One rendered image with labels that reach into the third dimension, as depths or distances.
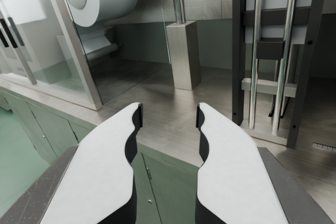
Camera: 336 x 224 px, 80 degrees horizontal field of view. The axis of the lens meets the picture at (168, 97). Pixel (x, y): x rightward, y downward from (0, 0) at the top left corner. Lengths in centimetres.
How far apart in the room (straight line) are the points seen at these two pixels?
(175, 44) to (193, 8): 29
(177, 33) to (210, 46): 30
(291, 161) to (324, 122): 20
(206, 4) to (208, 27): 10
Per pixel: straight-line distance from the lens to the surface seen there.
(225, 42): 103
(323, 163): 60
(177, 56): 84
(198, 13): 106
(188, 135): 63
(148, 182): 85
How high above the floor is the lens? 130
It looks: 28 degrees down
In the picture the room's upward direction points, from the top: 10 degrees counter-clockwise
